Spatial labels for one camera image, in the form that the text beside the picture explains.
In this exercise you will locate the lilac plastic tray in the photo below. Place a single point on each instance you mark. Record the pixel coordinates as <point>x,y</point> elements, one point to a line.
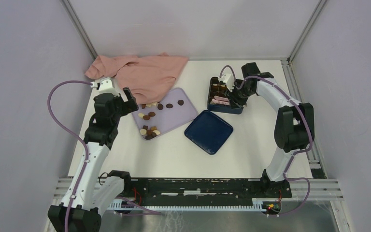
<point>150,118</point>

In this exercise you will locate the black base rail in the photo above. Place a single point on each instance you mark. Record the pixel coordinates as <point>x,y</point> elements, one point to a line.
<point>203,191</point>

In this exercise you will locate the dark blue chocolate box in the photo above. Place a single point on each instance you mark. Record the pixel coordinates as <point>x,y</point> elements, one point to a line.
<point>219,91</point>

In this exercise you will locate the pink cloth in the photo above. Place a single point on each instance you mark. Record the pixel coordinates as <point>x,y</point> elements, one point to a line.
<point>149,78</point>

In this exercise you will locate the dark blue box lid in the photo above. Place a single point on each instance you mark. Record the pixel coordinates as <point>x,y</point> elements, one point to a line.
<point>208,131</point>

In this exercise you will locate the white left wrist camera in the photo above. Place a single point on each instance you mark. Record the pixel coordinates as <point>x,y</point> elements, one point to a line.
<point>104,85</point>

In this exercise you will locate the pink handled metal tongs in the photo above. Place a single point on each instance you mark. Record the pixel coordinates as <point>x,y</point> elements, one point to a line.
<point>220,100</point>

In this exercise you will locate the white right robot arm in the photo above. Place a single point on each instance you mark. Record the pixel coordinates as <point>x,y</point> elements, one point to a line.
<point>294,126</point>

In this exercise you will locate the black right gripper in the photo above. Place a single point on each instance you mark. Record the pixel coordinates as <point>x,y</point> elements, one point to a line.
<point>232,96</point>

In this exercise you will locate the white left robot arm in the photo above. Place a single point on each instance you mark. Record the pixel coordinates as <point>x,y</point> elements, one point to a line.
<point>81,209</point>

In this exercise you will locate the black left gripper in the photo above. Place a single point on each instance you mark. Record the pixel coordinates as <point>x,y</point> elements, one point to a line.
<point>129,106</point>

